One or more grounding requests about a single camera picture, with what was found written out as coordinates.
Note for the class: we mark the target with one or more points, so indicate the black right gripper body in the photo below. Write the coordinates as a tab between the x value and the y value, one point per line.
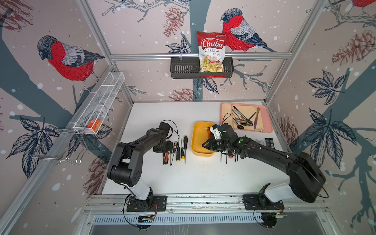
218	145

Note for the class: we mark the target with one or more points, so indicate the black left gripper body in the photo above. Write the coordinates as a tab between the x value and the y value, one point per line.
163	148

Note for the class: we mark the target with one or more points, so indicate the fat black yellow screwdriver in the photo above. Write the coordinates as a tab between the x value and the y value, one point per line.
182	151

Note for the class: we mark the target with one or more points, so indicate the yellow storage box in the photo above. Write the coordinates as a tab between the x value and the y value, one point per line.
200	136

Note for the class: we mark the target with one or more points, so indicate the black long screwdriver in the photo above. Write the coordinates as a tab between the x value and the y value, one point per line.
185	142

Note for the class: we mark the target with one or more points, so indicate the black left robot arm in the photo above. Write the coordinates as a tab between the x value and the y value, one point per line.
126	163

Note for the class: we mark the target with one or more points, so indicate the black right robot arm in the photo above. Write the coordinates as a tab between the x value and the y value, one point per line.
305	181

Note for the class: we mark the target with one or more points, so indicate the orange box in shelf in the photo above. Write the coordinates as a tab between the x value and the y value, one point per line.
94	124

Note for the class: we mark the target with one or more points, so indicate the black spoon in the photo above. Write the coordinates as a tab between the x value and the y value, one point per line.
237	121

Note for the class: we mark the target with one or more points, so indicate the beige tray liner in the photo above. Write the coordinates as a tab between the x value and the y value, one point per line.
248	116

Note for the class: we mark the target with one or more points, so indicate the pink tray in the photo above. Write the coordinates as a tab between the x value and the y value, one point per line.
246	117

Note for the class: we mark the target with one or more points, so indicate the Chuba cassava chips bag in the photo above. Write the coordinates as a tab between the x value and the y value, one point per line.
211	50

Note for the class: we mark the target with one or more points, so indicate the wooden handled knife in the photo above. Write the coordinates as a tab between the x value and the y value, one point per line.
256	118

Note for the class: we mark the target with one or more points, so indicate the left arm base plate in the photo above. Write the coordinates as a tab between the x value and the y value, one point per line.
151	204

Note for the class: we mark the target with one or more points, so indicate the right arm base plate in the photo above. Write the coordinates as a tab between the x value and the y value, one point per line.
257	202

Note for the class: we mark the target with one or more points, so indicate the white wire wall shelf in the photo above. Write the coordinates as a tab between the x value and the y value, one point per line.
100	103

